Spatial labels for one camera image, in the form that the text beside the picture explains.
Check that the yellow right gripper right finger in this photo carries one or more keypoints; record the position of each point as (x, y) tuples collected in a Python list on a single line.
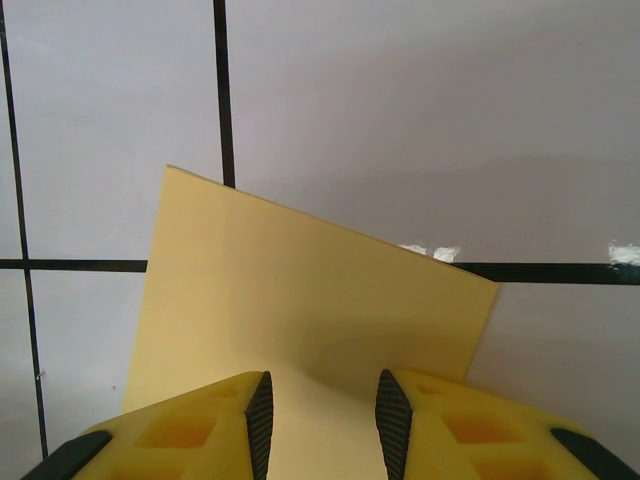
[(475, 435)]

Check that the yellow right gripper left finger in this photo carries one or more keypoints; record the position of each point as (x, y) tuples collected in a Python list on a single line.
[(175, 440)]

